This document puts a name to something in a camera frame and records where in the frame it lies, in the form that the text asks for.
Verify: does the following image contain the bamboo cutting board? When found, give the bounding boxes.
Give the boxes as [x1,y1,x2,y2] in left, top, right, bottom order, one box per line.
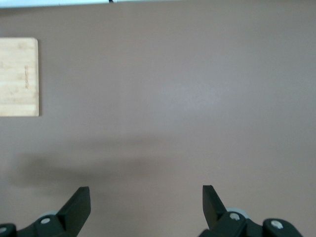
[0,37,40,118]

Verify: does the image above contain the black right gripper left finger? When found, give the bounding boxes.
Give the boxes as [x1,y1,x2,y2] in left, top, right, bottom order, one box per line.
[0,186,91,237]

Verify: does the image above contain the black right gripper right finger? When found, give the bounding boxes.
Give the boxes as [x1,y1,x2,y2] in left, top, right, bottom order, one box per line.
[198,185,303,237]

